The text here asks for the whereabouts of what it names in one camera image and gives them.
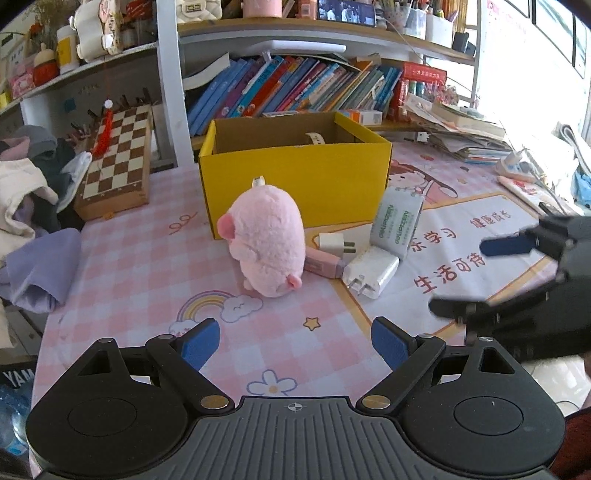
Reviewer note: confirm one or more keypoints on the pink checkered desk mat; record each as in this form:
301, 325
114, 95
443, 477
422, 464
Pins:
138, 277

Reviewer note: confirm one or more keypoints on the white power strip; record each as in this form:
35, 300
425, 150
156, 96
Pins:
515, 167

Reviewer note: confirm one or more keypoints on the red box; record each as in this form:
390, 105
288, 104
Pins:
422, 74

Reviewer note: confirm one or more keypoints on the blue cloth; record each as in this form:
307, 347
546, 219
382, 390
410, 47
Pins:
582, 189

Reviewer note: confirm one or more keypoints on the small white orange box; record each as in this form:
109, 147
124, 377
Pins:
364, 116

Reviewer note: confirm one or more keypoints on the white tape roll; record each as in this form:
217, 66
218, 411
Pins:
316, 137

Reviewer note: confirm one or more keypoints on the white desk shelf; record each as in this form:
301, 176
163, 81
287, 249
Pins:
168, 83

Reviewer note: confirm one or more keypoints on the pink plush toy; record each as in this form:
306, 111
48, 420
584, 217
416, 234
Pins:
268, 230

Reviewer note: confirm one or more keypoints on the row of colourful books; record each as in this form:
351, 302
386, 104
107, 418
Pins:
286, 87

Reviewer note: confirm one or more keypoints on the pink cup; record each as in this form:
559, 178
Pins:
262, 7

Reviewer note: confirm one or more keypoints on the framed photo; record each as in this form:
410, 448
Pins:
346, 11

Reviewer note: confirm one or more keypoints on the small white wall plug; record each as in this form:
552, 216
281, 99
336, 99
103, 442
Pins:
421, 137

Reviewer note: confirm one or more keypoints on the pile of clothes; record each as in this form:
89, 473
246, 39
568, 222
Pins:
27, 184

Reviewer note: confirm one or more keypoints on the person's dark red clothing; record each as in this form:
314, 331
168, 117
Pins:
575, 443

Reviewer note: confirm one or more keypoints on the white printed notebook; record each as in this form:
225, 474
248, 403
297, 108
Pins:
531, 191

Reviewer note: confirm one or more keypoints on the white plush toy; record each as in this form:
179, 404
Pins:
97, 30

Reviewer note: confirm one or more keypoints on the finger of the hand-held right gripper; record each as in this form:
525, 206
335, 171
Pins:
455, 308
504, 245

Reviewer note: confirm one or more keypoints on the small black box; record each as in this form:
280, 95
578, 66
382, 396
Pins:
462, 44

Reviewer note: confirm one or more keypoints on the stack of papers and books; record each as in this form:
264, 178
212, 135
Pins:
461, 134

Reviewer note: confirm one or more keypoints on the white tissue packet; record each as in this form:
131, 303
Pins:
397, 221

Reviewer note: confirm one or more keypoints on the yellow cardboard box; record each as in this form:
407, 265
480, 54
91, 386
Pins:
300, 184

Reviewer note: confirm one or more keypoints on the wooden chess board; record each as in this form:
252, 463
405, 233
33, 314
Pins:
120, 161

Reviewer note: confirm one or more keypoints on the large white power adapter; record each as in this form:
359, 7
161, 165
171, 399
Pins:
374, 270

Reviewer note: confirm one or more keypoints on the white quilted bag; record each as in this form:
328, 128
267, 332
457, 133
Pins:
196, 9

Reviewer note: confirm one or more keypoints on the clear water bottle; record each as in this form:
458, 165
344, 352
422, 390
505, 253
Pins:
11, 417

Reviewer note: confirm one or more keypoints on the pink box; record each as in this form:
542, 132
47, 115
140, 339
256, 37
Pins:
21, 84

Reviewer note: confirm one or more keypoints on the black lettered bag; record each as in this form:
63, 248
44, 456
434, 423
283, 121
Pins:
16, 378

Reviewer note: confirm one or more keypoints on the pink rectangular case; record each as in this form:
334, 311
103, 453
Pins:
321, 263

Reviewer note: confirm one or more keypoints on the small white plug charger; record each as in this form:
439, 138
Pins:
331, 243

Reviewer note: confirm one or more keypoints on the red tassel ornament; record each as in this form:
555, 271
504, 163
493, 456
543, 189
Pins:
104, 134

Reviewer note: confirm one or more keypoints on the pen holders with pens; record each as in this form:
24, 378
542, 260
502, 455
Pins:
415, 21

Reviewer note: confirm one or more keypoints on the white bottle yellow label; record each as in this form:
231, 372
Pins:
67, 50

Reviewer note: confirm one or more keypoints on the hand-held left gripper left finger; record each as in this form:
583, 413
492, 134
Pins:
202, 345

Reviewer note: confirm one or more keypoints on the white light bar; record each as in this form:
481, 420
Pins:
300, 46

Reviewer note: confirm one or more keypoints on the red and white jar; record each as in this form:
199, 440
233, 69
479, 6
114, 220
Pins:
45, 67

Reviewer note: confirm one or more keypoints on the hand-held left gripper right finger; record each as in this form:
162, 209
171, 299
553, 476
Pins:
389, 345

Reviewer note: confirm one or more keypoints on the purple cloth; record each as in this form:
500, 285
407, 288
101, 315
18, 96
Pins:
41, 267

